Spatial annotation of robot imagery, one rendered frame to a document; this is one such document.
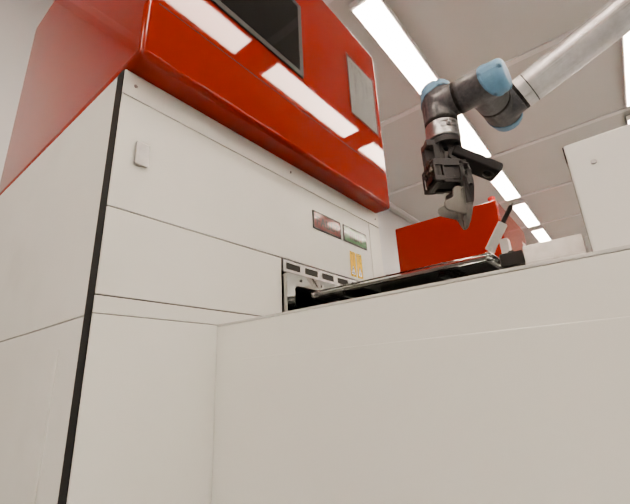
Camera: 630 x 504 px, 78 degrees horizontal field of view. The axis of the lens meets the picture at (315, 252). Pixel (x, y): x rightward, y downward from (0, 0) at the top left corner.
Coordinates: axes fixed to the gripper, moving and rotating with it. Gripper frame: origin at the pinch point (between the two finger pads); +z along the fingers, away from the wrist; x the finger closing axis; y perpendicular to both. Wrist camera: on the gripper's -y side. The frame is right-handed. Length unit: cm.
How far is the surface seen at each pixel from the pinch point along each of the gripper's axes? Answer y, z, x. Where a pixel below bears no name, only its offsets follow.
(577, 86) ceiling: -185, -172, -151
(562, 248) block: -1.7, 13.5, 22.7
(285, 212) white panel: 38.8, -5.9, -6.1
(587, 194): 7.2, 13.1, 39.4
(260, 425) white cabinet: 43, 36, 15
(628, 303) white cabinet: 11, 26, 44
